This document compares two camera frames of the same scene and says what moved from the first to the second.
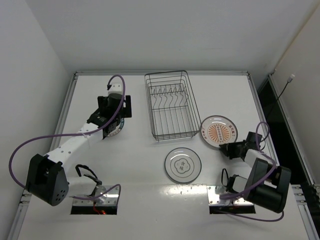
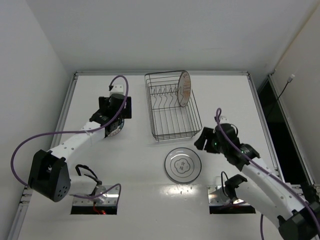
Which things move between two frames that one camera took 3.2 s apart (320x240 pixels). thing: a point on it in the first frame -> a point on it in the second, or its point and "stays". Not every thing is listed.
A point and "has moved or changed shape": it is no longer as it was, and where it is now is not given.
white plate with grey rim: (183, 164) stays
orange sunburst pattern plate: (217, 130) has moved or changed shape
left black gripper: (127, 106) stays
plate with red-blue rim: (118, 128) stays
